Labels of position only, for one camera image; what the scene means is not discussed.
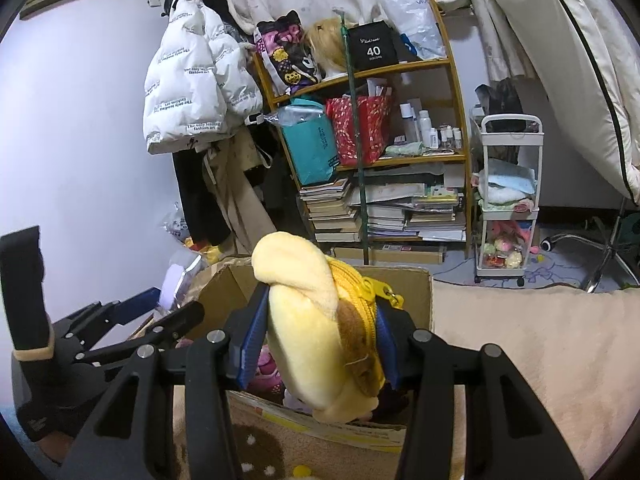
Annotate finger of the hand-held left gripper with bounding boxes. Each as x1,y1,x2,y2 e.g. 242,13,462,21
74,301,206,367
50,287,162,347

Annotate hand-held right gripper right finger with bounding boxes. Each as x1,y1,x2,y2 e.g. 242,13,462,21
376,305,583,480

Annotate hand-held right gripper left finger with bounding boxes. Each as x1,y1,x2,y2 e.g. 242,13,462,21
55,285,271,480

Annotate yellow plush dog bag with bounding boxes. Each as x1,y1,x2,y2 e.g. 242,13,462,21
251,231,406,423

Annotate cardboard box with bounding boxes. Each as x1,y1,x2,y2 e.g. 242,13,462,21
127,257,433,448
330,245,448,266

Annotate clear plastic bag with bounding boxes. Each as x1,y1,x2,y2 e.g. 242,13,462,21
157,250,208,311

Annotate yellow red packet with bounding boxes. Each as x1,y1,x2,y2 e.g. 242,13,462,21
184,237,223,263

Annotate panda print plastic bag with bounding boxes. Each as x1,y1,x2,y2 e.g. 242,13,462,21
162,202,191,241

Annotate flat cardboard box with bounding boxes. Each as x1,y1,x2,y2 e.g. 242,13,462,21
330,245,448,266

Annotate black cloth with beige trim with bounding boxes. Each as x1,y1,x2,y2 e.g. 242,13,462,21
0,226,54,362

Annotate black hanging trousers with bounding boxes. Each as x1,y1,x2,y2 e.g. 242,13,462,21
172,150,231,246

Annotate beige hanging coat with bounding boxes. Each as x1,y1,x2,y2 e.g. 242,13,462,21
202,132,273,256

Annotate stack of books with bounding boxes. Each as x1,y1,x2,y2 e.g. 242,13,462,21
299,165,468,243

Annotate pile of small plush toys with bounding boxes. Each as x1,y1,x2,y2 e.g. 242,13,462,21
480,220,533,268

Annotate pale green cloth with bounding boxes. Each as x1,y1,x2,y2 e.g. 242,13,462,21
384,141,426,157

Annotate green pole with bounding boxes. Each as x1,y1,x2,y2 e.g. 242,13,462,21
334,9,371,266

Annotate blue white folded cloth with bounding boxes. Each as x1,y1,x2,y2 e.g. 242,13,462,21
475,159,538,206

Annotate teal paper bag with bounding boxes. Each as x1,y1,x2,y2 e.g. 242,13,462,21
272,99,341,186

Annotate red gift bag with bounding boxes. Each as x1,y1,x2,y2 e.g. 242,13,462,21
325,94,393,167

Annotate row of white bottles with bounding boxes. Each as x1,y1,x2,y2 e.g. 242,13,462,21
399,102,463,151

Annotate white puffer jacket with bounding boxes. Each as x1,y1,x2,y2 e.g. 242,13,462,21
142,0,263,156

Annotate white trolley cart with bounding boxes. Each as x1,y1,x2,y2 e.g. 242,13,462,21
470,114,543,288

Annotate black bag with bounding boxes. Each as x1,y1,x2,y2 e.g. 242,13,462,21
475,77,526,133

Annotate wooden shelf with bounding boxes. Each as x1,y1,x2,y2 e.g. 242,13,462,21
250,0,473,266

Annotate cartoon print tote bag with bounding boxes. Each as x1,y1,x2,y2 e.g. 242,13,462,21
254,10,321,93

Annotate black box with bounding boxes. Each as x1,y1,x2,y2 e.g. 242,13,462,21
346,21,401,68

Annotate blond wig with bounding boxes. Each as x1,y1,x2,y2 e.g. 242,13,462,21
304,17,358,81

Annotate white plastic bag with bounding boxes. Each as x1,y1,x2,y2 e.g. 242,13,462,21
375,0,446,61

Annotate white padded office chair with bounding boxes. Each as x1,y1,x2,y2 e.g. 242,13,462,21
500,0,640,293

